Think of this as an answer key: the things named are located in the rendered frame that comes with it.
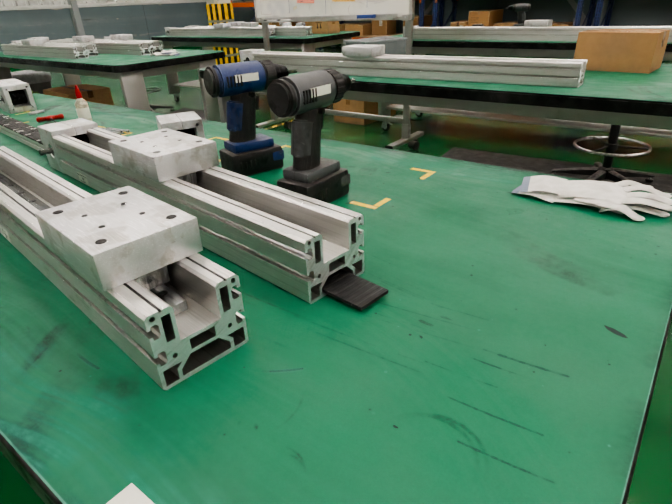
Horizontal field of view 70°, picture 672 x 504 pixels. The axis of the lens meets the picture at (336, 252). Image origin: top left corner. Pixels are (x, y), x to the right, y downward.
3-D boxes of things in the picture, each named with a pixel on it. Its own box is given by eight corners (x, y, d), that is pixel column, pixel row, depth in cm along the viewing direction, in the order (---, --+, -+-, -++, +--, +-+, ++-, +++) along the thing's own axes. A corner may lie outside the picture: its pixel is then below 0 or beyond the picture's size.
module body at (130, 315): (-36, 199, 95) (-54, 157, 91) (19, 185, 102) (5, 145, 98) (163, 391, 45) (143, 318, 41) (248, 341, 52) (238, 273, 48)
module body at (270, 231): (64, 174, 107) (51, 136, 103) (108, 163, 114) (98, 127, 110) (309, 305, 57) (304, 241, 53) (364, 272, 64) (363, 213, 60)
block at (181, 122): (153, 156, 117) (144, 117, 112) (200, 149, 121) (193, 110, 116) (158, 167, 109) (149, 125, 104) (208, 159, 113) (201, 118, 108)
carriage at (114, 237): (53, 264, 57) (34, 211, 54) (141, 233, 64) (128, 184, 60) (111, 316, 47) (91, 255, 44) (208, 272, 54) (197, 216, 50)
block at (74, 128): (39, 169, 111) (24, 128, 107) (92, 156, 119) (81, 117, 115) (52, 177, 106) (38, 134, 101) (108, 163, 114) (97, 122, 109)
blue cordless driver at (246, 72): (216, 172, 104) (198, 64, 94) (294, 154, 114) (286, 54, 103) (230, 181, 98) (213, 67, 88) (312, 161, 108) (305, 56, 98)
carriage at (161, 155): (117, 179, 84) (107, 140, 81) (174, 163, 91) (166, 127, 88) (162, 199, 74) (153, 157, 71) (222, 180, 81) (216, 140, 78)
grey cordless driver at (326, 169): (272, 208, 85) (258, 77, 74) (341, 176, 98) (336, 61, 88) (305, 217, 80) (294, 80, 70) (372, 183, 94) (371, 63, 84)
